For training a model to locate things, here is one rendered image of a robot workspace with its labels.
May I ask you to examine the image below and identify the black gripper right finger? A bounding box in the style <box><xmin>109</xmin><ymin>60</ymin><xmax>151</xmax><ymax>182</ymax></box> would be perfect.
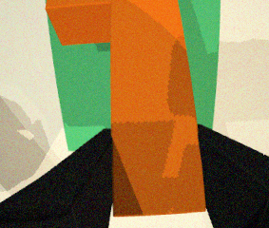
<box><xmin>198</xmin><ymin>124</ymin><xmax>269</xmax><ymax>228</ymax></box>

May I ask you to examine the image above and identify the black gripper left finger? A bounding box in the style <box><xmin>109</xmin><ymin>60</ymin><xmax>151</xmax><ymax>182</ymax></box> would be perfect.
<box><xmin>0</xmin><ymin>128</ymin><xmax>112</xmax><ymax>228</ymax></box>

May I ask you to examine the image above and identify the orange l-shaped part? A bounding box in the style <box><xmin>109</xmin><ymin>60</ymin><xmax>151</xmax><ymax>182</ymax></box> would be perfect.
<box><xmin>46</xmin><ymin>0</ymin><xmax>206</xmax><ymax>218</ymax></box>

